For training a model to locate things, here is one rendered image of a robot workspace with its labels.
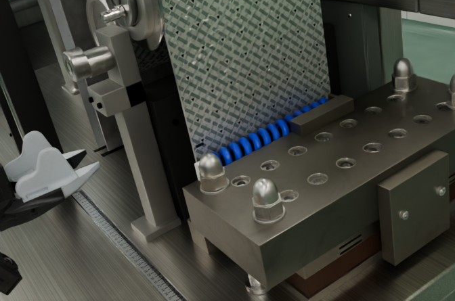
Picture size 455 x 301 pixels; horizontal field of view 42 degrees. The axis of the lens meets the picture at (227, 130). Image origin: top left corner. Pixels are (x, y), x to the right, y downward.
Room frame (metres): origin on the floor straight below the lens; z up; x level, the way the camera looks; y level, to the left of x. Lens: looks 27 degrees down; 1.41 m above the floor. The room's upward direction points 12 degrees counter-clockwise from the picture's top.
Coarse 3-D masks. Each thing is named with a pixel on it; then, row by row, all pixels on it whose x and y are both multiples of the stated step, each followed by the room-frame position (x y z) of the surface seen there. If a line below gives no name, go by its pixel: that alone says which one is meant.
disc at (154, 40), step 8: (152, 0) 0.67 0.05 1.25; (160, 0) 0.66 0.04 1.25; (160, 8) 0.66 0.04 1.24; (160, 16) 0.66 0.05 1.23; (160, 24) 0.66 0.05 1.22; (152, 32) 0.69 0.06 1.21; (160, 32) 0.67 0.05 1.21; (144, 40) 0.72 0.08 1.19; (152, 40) 0.69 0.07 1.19; (160, 40) 0.68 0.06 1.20; (144, 48) 0.72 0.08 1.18; (152, 48) 0.70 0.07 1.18
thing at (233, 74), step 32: (288, 0) 0.76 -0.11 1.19; (192, 32) 0.69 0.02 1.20; (224, 32) 0.71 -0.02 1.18; (256, 32) 0.73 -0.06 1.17; (288, 32) 0.75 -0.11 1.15; (320, 32) 0.78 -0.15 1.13; (192, 64) 0.68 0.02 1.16; (224, 64) 0.70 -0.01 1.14; (256, 64) 0.72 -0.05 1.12; (288, 64) 0.75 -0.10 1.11; (320, 64) 0.78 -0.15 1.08; (192, 96) 0.68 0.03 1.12; (224, 96) 0.70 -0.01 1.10; (256, 96) 0.72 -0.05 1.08; (288, 96) 0.75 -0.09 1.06; (320, 96) 0.77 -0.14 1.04; (192, 128) 0.67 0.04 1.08; (224, 128) 0.69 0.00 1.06; (256, 128) 0.72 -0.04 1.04
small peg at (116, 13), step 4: (116, 8) 0.69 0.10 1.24; (120, 8) 0.69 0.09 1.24; (104, 12) 0.69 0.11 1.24; (108, 12) 0.69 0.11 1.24; (112, 12) 0.69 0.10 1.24; (116, 12) 0.69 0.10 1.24; (120, 12) 0.69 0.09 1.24; (124, 12) 0.69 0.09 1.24; (100, 16) 0.69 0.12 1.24; (104, 16) 0.68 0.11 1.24; (108, 16) 0.68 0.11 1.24; (112, 16) 0.69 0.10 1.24; (116, 16) 0.69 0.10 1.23; (120, 16) 0.69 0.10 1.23; (124, 16) 0.69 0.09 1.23; (104, 20) 0.68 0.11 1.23; (108, 20) 0.68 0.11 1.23; (112, 20) 0.69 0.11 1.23
